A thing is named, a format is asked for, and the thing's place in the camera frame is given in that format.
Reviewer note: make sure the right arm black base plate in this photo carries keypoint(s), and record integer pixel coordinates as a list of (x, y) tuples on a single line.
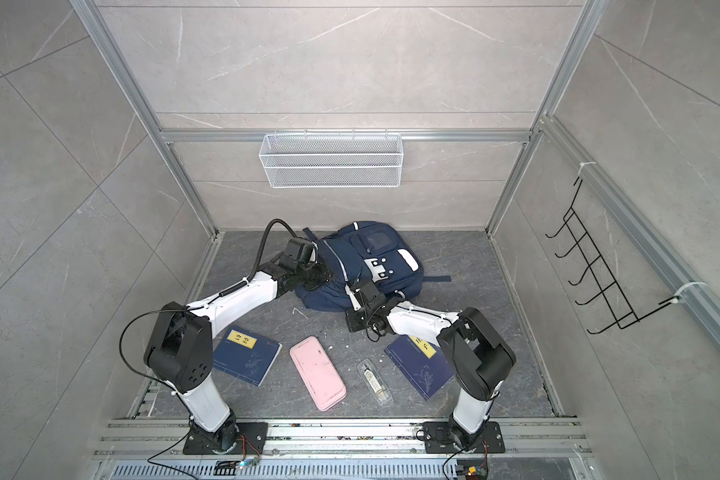
[(449, 437)]

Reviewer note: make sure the black wire hook rack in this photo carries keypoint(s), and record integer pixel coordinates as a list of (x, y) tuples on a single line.
[(597, 269)]

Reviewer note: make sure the navy blue notebook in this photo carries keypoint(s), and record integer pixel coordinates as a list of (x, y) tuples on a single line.
[(246, 355), (421, 363)]

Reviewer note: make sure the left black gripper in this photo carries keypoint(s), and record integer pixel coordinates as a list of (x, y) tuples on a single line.
[(327, 273)]

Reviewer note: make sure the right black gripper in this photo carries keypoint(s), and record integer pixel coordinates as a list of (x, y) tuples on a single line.
[(350, 317)]

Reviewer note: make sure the aluminium front rail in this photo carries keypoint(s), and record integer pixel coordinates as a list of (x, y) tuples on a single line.
[(334, 438)]

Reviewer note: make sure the white wire mesh basket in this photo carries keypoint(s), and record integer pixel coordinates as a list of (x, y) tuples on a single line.
[(332, 160)]

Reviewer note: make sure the pink pencil case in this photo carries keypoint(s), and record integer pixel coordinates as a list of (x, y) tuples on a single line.
[(322, 380)]

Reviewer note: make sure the navy blue student backpack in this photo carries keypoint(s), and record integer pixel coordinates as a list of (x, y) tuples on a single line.
[(365, 250)]

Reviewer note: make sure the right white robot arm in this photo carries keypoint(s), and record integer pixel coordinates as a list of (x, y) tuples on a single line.
[(477, 354)]

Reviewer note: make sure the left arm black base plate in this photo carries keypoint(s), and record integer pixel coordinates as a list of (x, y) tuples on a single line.
[(232, 438)]

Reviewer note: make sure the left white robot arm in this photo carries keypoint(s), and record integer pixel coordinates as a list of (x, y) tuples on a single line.
[(180, 349)]

